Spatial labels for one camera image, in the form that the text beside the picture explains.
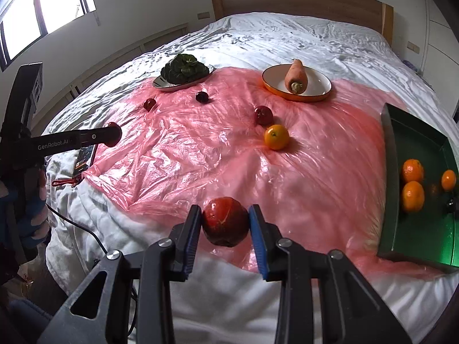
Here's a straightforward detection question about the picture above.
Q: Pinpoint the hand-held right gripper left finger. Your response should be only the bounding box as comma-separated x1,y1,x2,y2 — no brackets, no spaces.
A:
38,204,203,344

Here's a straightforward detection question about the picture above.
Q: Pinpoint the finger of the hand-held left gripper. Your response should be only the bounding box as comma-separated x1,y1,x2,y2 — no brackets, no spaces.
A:
78,126,112,149

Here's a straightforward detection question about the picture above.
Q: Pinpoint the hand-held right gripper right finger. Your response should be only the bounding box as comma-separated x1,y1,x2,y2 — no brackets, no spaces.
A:
248,204,413,344

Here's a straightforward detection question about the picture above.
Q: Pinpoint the small orange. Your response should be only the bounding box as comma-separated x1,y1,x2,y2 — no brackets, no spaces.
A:
264,124,290,151

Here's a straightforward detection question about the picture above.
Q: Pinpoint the green tray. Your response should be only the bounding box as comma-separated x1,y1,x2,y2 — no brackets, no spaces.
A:
377,103,459,275

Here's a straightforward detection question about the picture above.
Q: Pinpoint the large orange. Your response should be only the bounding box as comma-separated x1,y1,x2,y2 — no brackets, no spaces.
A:
441,169,457,191
402,159,424,184
401,181,426,213

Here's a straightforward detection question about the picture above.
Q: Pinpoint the person's left hand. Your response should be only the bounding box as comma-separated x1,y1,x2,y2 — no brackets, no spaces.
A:
0,168,50,276

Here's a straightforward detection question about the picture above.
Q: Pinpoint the smartphone in red case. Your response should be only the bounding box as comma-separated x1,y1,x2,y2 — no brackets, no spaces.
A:
73,144,97,178

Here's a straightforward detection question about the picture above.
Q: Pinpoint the pink plastic sheet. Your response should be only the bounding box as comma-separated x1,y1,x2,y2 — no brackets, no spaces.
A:
81,66,442,276

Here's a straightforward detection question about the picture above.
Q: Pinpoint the shallow cream plate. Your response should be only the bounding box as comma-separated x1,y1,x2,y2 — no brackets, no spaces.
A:
152,64,215,92

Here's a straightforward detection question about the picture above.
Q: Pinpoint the window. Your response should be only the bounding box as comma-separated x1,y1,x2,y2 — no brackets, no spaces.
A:
0,0,103,72

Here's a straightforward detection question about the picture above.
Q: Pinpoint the green leafy vegetable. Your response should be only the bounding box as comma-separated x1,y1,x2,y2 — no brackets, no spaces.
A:
160,54,210,84

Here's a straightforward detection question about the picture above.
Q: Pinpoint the orange-rimmed oval dish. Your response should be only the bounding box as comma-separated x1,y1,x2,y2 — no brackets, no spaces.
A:
262,64,332,103

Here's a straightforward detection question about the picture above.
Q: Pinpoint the carrot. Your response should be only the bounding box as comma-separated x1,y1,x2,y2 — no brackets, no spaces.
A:
284,59,308,95

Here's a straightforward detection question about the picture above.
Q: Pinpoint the wooden headboard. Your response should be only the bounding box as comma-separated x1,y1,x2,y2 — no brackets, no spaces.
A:
210,0,394,42

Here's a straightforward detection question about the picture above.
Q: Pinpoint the white wardrobe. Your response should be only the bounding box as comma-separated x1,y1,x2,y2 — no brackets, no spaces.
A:
425,0,459,122

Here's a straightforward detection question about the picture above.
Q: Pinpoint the red braided lanyard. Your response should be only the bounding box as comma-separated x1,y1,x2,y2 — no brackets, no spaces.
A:
51,175,84,187

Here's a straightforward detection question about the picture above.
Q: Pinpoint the black cable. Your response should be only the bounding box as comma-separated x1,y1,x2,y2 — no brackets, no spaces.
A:
45,204,139,337

